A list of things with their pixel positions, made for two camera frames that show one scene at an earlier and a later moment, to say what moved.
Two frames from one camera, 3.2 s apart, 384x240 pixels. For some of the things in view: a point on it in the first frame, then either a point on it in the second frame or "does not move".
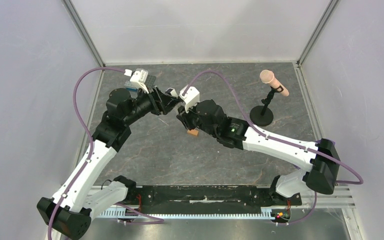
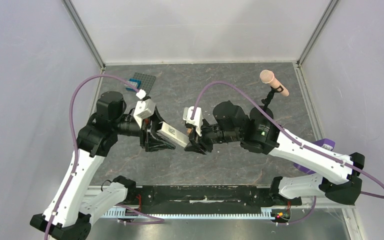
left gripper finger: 167,107 → 153,144
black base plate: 208,197 does not move
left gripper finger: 171,100 → 156,119
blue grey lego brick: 130,86 does not move
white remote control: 171,91 → 174,134
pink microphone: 267,76 does not move
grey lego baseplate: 149,81 does not move
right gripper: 185,118 → 198,138
